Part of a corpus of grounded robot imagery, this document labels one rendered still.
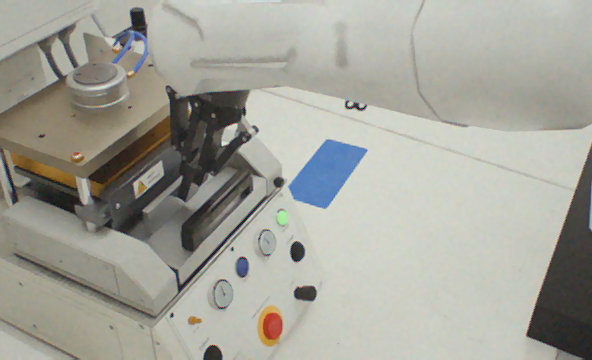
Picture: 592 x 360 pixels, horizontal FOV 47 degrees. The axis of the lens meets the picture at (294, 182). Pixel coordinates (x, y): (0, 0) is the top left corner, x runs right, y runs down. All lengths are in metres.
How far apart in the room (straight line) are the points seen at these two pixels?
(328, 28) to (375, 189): 0.92
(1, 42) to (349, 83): 0.63
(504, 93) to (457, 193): 0.99
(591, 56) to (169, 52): 0.36
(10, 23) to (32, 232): 0.29
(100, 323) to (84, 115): 0.28
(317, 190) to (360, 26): 0.92
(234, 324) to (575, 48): 0.71
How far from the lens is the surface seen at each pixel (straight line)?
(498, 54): 0.40
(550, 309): 1.09
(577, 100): 0.40
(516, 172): 1.48
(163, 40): 0.62
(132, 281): 0.87
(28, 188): 1.03
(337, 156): 1.46
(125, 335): 0.95
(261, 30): 0.51
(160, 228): 0.95
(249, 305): 1.01
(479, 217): 1.34
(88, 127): 0.92
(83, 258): 0.91
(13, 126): 0.95
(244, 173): 0.97
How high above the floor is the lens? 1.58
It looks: 37 degrees down
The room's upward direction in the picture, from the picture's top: straight up
